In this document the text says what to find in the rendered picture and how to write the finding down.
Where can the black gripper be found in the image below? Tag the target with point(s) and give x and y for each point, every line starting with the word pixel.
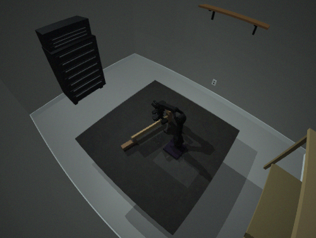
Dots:
pixel 164 120

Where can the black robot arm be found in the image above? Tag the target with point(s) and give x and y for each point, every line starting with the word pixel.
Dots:
pixel 180 120

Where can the long wooden bed rail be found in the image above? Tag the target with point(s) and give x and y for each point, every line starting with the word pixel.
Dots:
pixel 149 128

